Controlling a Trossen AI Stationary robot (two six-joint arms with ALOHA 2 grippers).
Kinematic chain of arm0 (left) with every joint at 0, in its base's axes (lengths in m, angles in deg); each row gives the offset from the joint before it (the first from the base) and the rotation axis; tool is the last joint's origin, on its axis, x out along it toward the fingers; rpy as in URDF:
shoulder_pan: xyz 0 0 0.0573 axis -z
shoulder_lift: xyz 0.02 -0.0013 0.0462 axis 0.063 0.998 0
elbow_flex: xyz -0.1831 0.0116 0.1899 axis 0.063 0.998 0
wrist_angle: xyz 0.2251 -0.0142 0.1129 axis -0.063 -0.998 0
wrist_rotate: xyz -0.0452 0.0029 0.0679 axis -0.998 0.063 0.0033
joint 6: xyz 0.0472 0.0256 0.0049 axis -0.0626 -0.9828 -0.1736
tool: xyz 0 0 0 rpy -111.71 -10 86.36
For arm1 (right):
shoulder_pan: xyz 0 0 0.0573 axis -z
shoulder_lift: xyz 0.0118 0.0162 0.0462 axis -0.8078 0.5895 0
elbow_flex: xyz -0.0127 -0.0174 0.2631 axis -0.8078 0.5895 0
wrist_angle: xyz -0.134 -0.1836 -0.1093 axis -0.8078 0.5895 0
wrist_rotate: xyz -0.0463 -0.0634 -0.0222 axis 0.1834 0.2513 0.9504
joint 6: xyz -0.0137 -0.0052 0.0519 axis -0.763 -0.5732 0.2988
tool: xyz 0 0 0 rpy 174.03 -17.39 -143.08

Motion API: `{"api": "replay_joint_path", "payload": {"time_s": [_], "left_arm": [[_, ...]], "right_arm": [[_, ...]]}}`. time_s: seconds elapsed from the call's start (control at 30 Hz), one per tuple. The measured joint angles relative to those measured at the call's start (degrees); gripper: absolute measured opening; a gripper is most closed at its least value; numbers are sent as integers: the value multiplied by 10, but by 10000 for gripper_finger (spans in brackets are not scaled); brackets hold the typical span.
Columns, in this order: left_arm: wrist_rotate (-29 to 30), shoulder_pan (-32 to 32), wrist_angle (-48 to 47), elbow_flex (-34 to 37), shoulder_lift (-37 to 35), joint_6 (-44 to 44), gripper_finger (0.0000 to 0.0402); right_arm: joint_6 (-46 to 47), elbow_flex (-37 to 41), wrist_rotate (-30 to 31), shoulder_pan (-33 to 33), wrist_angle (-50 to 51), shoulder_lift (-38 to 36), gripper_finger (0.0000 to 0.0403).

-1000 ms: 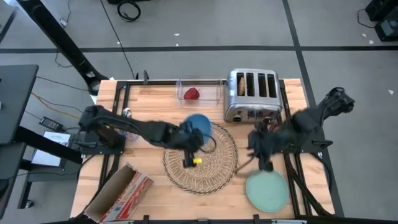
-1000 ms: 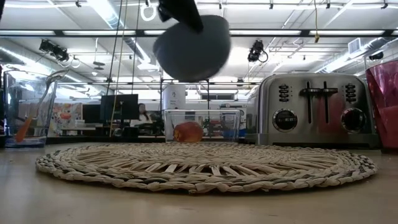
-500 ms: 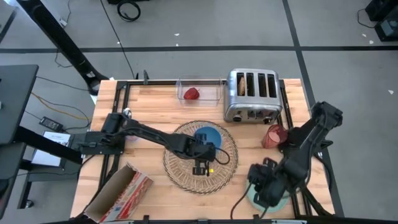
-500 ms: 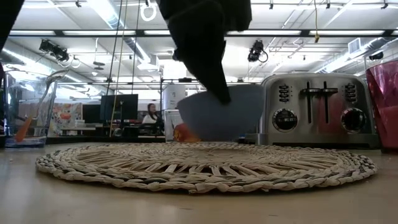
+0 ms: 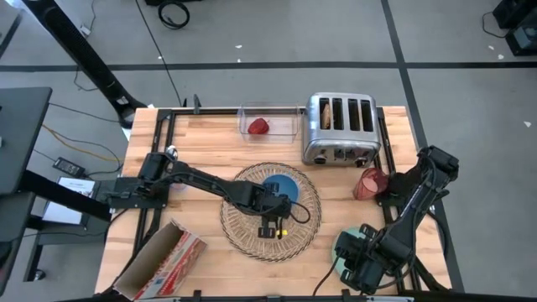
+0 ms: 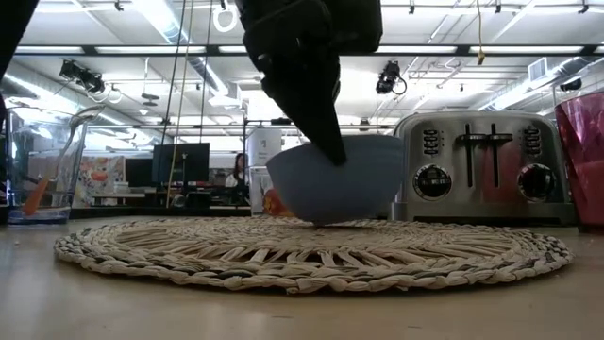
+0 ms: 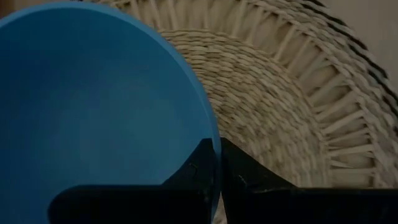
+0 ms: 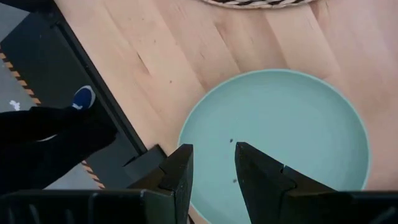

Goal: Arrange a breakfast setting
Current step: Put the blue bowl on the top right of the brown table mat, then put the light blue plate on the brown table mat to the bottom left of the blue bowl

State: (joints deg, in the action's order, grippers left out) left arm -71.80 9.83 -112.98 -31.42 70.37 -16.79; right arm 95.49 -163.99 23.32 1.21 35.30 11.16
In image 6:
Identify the person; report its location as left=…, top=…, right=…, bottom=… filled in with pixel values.
left=225, top=153, right=250, bottom=190

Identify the clear plastic bin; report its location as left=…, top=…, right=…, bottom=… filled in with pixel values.
left=248, top=164, right=284, bottom=217

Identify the pink translucent cup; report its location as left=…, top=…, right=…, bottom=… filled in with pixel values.
left=554, top=92, right=604, bottom=232

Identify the black overhead frame bar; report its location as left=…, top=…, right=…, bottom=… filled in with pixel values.
left=0, top=44, right=604, bottom=57

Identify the round woven straw placemat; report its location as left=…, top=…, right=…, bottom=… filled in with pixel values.
left=53, top=215, right=576, bottom=295

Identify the white hanging ring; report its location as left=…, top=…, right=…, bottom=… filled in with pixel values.
left=211, top=2, right=240, bottom=34

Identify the blue bowl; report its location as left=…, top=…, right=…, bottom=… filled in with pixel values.
left=265, top=134, right=406, bottom=227

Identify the colourful wall picture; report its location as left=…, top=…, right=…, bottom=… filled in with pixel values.
left=77, top=155, right=126, bottom=208

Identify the black hanging cable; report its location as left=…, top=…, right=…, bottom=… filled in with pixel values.
left=158, top=0, right=188, bottom=147

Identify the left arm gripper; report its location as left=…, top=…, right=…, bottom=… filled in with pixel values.
left=235, top=0, right=383, bottom=167

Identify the black computer monitor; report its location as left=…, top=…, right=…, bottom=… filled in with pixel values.
left=151, top=143, right=210, bottom=184
left=125, top=158, right=153, bottom=188

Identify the stainless steel four-slot toaster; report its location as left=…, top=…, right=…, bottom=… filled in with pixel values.
left=389, top=110, right=578, bottom=226

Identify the black ceiling spotlight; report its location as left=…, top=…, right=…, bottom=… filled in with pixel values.
left=59, top=59, right=106, bottom=94
left=375, top=59, right=408, bottom=95

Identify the yellow hanging cable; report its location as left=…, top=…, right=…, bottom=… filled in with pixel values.
left=165, top=0, right=195, bottom=209
left=476, top=0, right=487, bottom=66

